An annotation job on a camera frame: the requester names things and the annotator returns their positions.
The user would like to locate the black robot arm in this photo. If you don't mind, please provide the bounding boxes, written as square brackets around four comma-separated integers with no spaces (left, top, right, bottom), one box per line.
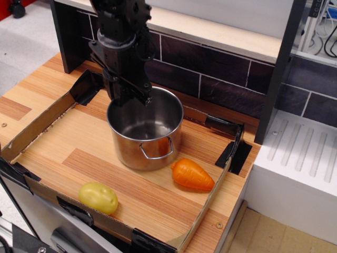
[89,1,156,106]

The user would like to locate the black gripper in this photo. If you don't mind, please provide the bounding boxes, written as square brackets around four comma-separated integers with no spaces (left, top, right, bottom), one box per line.
[89,40,152,107]

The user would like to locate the white ribbed drainboard sink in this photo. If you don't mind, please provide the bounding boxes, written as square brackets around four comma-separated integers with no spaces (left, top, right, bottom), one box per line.
[244,111,336,244]

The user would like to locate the cables in background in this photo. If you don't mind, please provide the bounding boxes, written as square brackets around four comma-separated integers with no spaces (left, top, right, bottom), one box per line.
[312,0,337,57]

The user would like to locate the cardboard fence with black tape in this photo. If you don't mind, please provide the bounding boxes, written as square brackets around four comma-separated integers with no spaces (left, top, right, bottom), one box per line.
[1,66,259,252]

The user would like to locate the yellow plastic potato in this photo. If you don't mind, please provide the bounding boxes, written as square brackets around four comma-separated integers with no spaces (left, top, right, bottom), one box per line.
[78,182,118,216]

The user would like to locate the light wooden shelf board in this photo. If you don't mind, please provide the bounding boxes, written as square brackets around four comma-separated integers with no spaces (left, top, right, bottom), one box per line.
[56,0,282,64]

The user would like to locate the dark right shelf post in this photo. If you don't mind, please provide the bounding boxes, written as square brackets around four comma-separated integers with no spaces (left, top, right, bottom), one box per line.
[254,1,306,144]

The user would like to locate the black caster wheel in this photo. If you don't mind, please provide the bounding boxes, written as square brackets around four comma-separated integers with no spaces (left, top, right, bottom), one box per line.
[8,0,26,18]

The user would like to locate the orange plastic carrot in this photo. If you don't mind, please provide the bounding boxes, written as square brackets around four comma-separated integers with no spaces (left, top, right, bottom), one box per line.
[171,158,215,190]

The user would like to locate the stainless steel pot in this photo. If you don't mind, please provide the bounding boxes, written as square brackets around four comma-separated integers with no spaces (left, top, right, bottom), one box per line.
[107,86,184,171]

